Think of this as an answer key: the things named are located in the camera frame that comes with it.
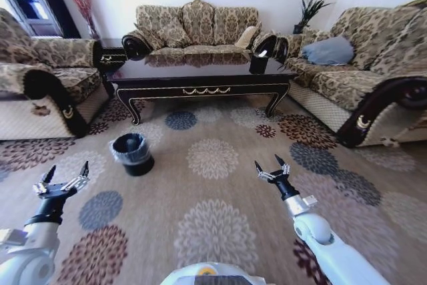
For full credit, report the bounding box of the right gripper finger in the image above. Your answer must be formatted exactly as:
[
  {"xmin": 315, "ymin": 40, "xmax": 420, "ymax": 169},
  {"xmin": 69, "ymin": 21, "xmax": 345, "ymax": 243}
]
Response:
[
  {"xmin": 274, "ymin": 154, "xmax": 291, "ymax": 176},
  {"xmin": 254, "ymin": 160, "xmax": 276, "ymax": 182}
]

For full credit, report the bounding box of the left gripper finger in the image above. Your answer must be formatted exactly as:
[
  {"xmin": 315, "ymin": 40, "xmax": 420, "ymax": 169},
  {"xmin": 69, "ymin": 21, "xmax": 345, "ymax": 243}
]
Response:
[
  {"xmin": 32, "ymin": 164, "xmax": 57, "ymax": 196},
  {"xmin": 61, "ymin": 160, "xmax": 91, "ymax": 193}
]

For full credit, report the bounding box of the clear plastic bin liner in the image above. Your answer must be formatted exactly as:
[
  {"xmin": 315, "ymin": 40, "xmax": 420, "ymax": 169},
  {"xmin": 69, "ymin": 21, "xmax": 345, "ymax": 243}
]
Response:
[{"xmin": 109, "ymin": 133, "xmax": 150, "ymax": 167}]

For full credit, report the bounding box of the black round trash bin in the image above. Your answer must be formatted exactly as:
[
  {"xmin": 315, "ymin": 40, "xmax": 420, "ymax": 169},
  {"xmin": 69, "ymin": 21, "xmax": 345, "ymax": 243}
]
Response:
[{"xmin": 111, "ymin": 133, "xmax": 155, "ymax": 178}]

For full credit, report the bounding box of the glass floor vase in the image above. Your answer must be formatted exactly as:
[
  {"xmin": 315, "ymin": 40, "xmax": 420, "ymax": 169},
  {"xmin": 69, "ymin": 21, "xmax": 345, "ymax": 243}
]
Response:
[{"xmin": 86, "ymin": 22, "xmax": 101, "ymax": 41}]

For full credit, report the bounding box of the floral patterned carpet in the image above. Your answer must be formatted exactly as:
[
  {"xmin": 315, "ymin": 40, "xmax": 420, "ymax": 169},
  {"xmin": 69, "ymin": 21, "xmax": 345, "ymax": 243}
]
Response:
[{"xmin": 0, "ymin": 93, "xmax": 427, "ymax": 285}]

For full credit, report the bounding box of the damask patterned armchair sofa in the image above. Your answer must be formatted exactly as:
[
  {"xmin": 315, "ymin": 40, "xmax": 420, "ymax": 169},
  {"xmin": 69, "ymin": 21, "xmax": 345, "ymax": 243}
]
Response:
[{"xmin": 0, "ymin": 7, "xmax": 113, "ymax": 141}]

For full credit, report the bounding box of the black box on table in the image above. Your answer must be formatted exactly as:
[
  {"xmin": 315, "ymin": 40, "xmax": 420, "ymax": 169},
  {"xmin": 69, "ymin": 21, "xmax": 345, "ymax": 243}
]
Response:
[{"xmin": 248, "ymin": 49, "xmax": 272, "ymax": 75}]

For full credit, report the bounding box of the dark wooden coffee table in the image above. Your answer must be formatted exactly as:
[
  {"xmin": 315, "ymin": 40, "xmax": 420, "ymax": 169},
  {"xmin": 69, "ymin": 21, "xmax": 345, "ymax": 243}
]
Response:
[{"xmin": 106, "ymin": 53, "xmax": 300, "ymax": 126}]

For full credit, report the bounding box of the white robot front shell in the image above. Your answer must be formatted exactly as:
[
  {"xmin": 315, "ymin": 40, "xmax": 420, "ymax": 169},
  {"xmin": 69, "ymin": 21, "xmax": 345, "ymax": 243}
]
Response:
[{"xmin": 159, "ymin": 262, "xmax": 266, "ymax": 285}]

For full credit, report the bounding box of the grey pillow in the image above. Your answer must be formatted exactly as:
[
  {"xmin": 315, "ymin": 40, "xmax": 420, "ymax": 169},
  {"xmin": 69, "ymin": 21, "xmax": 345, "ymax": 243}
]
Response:
[{"xmin": 300, "ymin": 35, "xmax": 356, "ymax": 67}]

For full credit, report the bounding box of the damask sofa with grey pillow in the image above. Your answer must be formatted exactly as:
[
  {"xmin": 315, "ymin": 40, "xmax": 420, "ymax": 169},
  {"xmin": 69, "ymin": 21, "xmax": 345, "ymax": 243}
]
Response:
[{"xmin": 279, "ymin": 0, "xmax": 427, "ymax": 149}]

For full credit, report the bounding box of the dark wooden side table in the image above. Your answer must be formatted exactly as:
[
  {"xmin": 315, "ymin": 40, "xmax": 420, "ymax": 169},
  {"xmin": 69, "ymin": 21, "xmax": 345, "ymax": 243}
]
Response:
[{"xmin": 98, "ymin": 37, "xmax": 127, "ymax": 69}]

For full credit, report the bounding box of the beige pillow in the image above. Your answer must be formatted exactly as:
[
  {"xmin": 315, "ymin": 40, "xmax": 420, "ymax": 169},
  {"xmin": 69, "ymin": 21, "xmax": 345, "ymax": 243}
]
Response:
[{"xmin": 234, "ymin": 25, "xmax": 260, "ymax": 50}]

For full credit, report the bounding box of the green potted plant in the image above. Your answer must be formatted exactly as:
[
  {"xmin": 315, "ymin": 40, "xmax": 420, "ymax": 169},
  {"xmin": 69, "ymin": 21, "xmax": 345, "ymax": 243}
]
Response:
[{"xmin": 292, "ymin": 0, "xmax": 335, "ymax": 35}]

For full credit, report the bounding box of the three-seat damask patterned sofa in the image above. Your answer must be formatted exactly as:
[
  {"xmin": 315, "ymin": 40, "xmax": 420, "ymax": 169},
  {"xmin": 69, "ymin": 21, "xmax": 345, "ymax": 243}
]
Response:
[{"xmin": 121, "ymin": 0, "xmax": 290, "ymax": 69}]

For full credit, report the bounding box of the damask patterned throw cushion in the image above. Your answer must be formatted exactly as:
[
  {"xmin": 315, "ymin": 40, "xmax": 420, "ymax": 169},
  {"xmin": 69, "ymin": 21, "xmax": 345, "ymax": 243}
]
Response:
[{"xmin": 155, "ymin": 19, "xmax": 191, "ymax": 49}]

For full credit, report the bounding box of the dark curtain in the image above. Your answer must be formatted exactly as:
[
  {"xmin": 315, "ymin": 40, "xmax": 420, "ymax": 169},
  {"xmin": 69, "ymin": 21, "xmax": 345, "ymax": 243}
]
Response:
[{"xmin": 27, "ymin": 0, "xmax": 81, "ymax": 39}]

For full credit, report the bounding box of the window with white frame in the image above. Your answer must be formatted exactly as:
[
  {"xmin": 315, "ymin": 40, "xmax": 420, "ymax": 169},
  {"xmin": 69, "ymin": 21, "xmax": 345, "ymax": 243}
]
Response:
[{"xmin": 0, "ymin": 0, "xmax": 64, "ymax": 37}]

